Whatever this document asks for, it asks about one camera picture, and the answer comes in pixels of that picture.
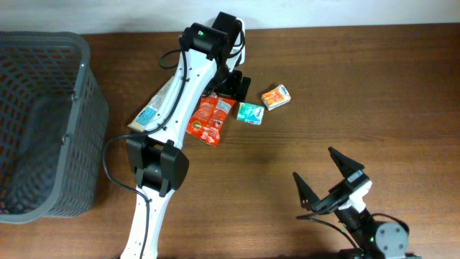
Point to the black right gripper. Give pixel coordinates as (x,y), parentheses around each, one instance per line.
(310,201)

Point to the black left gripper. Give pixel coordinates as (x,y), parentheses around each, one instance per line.
(233,90)

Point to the green tissue pack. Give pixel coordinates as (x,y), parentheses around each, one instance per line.
(250,113)

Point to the red snack bag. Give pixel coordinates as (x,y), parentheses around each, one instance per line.
(206,123)

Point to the yellow snack bag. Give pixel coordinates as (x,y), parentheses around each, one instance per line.
(147,114)

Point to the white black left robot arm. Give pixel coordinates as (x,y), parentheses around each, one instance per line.
(208,62)

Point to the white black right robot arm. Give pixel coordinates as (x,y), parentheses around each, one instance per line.
(371,235)

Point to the white barcode scanner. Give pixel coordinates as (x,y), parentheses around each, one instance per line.
(237,54)

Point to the grey plastic basket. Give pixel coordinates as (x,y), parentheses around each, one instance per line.
(54,119)

